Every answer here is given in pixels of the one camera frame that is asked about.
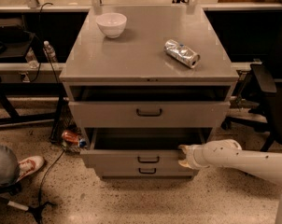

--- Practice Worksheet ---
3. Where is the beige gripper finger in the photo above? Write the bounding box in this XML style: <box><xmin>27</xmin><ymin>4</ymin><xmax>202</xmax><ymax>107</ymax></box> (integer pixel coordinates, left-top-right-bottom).
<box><xmin>178</xmin><ymin>145</ymin><xmax>190</xmax><ymax>155</ymax></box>
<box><xmin>178</xmin><ymin>160</ymin><xmax>191</xmax><ymax>168</ymax></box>

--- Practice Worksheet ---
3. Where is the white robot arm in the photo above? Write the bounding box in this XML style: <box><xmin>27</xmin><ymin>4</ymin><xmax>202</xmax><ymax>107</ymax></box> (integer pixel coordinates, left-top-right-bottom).
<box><xmin>178</xmin><ymin>139</ymin><xmax>282</xmax><ymax>224</ymax></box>

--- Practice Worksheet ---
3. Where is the grey metal drawer cabinet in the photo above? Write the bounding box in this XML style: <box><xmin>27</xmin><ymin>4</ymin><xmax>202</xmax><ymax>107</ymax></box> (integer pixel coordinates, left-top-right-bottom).
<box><xmin>59</xmin><ymin>5</ymin><xmax>240</xmax><ymax>181</ymax></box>

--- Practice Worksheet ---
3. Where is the grey top drawer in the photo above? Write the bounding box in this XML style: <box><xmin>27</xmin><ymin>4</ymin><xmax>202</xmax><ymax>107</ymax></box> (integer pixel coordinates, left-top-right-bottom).
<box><xmin>69</xmin><ymin>102</ymin><xmax>230</xmax><ymax>128</ymax></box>

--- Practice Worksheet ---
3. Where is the black office chair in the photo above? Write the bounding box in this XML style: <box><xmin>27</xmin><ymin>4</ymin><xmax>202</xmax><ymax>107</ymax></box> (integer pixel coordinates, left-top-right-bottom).
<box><xmin>221</xmin><ymin>25</ymin><xmax>282</xmax><ymax>152</ymax></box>

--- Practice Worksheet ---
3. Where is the silver crushed can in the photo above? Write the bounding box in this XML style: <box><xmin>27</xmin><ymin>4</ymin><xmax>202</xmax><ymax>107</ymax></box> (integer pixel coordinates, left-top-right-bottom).
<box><xmin>163</xmin><ymin>39</ymin><xmax>200</xmax><ymax>69</ymax></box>

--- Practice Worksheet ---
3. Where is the orange plastic bottle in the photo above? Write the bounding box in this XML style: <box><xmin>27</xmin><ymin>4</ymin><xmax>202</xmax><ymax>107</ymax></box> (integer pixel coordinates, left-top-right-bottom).
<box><xmin>62</xmin><ymin>130</ymin><xmax>87</xmax><ymax>147</ymax></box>

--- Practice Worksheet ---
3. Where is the white ceramic bowl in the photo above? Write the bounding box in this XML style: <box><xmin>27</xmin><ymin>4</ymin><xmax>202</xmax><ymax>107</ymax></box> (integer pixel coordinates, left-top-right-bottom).
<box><xmin>95</xmin><ymin>13</ymin><xmax>127</xmax><ymax>38</ymax></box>

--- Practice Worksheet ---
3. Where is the white red sneaker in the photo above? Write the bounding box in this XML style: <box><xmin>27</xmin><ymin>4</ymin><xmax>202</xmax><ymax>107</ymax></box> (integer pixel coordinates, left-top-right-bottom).
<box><xmin>17</xmin><ymin>156</ymin><xmax>45</xmax><ymax>181</ymax></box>

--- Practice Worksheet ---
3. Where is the black tripod stand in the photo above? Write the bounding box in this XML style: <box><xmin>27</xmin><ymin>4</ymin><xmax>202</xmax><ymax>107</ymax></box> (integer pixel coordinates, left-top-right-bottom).
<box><xmin>0</xmin><ymin>182</ymin><xmax>56</xmax><ymax>224</ymax></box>

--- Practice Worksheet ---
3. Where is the clear plastic water bottle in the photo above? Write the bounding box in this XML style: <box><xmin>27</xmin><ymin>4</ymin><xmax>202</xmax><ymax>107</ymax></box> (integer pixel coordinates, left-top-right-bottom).
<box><xmin>44</xmin><ymin>41</ymin><xmax>58</xmax><ymax>63</ymax></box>

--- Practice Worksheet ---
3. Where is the clear plastic cup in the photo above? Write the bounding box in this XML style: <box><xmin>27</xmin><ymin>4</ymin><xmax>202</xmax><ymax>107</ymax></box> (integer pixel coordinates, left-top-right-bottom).
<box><xmin>25</xmin><ymin>48</ymin><xmax>39</xmax><ymax>69</ymax></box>

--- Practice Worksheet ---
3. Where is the blue jeans leg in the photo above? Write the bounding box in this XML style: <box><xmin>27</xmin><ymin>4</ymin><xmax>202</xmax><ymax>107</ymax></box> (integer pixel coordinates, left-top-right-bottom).
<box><xmin>0</xmin><ymin>145</ymin><xmax>20</xmax><ymax>186</ymax></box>

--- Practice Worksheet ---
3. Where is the black power cable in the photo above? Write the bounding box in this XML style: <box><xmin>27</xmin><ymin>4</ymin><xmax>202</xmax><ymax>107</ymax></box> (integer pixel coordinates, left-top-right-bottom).
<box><xmin>28</xmin><ymin>2</ymin><xmax>66</xmax><ymax>224</ymax></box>

